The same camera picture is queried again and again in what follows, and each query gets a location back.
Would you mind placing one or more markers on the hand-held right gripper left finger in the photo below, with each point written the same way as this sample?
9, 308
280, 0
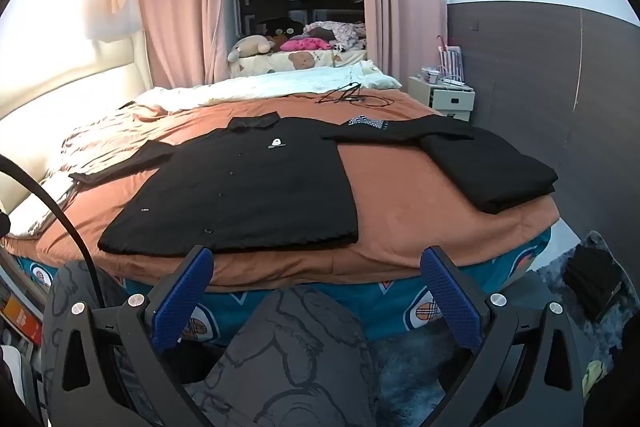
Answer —
182, 302

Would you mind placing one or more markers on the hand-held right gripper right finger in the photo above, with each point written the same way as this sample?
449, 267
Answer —
450, 302

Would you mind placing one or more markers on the teal printed bed sheet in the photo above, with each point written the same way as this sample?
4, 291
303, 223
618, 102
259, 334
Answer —
400, 292

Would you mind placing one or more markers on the blue grey shaggy rug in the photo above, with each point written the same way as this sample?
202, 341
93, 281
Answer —
415, 372

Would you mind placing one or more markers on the brown blanket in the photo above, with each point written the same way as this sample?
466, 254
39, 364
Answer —
400, 207

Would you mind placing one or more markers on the person's grey printed pants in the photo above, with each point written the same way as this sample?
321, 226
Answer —
290, 357

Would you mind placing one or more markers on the black button shirt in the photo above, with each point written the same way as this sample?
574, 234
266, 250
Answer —
250, 187

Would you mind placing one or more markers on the folded black garment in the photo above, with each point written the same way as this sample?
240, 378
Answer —
490, 172

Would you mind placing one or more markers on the black cloth pile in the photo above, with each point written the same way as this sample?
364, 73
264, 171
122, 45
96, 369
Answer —
592, 282

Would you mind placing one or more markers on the orange box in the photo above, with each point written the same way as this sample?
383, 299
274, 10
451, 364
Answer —
20, 317

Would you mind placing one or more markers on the white pillow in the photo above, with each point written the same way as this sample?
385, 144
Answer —
40, 207

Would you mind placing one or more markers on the black garment with patterned collar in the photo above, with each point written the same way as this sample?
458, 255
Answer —
370, 136

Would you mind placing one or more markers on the white nightstand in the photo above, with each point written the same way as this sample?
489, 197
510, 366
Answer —
450, 99

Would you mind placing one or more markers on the white duvet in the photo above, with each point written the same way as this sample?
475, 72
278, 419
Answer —
260, 87

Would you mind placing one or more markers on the pink striped holder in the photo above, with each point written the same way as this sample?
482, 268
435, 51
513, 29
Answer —
451, 62

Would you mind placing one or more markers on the beige plush toy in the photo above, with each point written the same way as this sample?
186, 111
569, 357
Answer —
250, 47

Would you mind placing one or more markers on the bear printed bedding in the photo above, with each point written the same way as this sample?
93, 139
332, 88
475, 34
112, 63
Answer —
300, 61

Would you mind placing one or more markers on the pink cloth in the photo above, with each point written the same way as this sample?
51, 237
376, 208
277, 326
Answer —
305, 44

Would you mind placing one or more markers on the dark plush toy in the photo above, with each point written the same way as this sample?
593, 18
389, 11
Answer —
282, 29

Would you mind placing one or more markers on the floral cloth pile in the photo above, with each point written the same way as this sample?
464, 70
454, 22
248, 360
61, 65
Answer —
340, 32

